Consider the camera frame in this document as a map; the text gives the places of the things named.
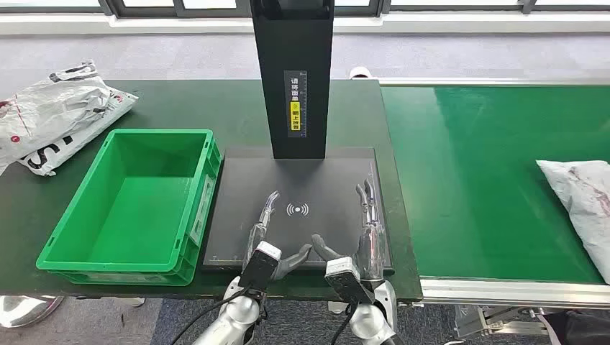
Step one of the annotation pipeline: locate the chrome round base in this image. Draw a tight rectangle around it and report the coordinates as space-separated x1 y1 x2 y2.
0 295 65 329

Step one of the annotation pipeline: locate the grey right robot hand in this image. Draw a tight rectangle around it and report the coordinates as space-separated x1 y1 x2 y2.
310 178 389 282

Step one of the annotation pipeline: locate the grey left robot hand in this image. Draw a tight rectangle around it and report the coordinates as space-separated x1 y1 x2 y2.
241 190 314 282

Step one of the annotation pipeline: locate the black cloth item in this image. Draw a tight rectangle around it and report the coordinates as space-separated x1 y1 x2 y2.
538 309 610 345

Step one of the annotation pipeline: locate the black right camera cable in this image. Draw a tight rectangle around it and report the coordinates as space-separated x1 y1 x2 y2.
331 303 358 345

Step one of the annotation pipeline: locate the black left camera cable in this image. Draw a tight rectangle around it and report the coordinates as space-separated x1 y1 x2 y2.
169 285 253 345

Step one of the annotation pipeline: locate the black camera cable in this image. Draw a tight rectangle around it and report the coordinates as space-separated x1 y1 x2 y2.
169 285 253 345
331 303 358 345

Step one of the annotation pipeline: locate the black scanner column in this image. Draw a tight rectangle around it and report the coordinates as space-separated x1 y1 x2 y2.
249 0 335 160

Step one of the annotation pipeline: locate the black scanner base plate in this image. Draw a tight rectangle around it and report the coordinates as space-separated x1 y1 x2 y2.
202 146 395 273

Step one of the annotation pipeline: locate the crumpled white courier bag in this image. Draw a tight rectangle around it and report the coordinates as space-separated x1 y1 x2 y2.
0 59 113 163

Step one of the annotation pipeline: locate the white bag with black letters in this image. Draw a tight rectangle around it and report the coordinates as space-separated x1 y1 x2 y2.
17 88 140 177

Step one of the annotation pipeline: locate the black and yellow label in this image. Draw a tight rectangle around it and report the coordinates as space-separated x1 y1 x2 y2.
283 70 309 139

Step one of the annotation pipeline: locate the dark window frame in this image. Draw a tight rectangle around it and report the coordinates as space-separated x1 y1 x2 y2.
0 0 610 19

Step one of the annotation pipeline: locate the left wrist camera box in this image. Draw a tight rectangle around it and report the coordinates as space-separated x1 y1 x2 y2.
239 241 283 294

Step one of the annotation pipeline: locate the green plastic crate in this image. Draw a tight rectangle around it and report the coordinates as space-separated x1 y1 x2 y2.
36 128 224 288

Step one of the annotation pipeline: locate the grey parcel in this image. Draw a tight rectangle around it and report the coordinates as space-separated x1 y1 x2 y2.
536 159 610 285

